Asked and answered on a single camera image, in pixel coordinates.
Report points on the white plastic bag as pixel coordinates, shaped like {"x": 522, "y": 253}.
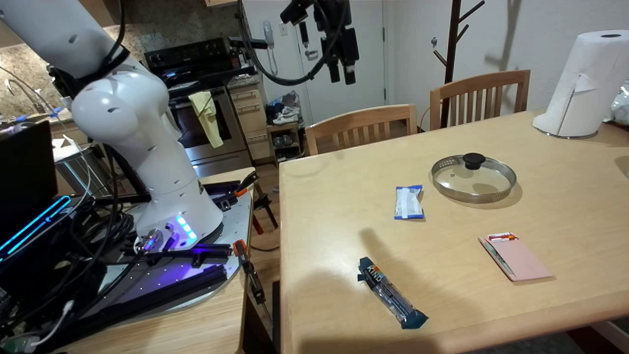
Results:
{"x": 622, "y": 106}

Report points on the wooden drawer cabinet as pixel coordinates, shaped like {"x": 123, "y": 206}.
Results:
{"x": 253, "y": 119}

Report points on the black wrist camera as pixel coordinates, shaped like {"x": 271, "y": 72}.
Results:
{"x": 296, "y": 11}

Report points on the white paper towel roll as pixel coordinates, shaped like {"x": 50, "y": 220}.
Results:
{"x": 591, "y": 80}

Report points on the white and blue packet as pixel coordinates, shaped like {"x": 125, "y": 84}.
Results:
{"x": 410, "y": 202}

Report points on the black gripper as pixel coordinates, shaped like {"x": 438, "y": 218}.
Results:
{"x": 333, "y": 15}

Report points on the glass lid with black knob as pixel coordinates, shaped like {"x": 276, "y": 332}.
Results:
{"x": 459, "y": 184}

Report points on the low shoe shelf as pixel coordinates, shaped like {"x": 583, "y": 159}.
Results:
{"x": 286, "y": 141}

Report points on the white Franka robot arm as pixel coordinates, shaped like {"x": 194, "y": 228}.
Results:
{"x": 131, "y": 112}

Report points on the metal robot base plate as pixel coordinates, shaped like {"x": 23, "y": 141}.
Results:
{"x": 164, "y": 277}

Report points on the yellow hanging towel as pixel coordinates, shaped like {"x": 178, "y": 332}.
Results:
{"x": 210, "y": 119}

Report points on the black box with blue light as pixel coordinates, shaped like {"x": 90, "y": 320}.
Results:
{"x": 33, "y": 230}

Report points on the pair of sneakers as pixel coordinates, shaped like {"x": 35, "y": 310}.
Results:
{"x": 286, "y": 115}

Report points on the white door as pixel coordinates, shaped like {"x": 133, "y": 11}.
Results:
{"x": 375, "y": 66}

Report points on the black steel oven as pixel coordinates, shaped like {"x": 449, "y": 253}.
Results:
{"x": 190, "y": 62}

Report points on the black monitor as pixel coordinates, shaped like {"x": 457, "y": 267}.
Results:
{"x": 27, "y": 178}

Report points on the dark wooden coat rack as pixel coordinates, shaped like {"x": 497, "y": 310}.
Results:
{"x": 453, "y": 41}

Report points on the black and orange tool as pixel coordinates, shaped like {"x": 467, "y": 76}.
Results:
{"x": 243, "y": 188}

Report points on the light wooden slatted chair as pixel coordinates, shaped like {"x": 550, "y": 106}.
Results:
{"x": 361, "y": 119}
{"x": 479, "y": 82}

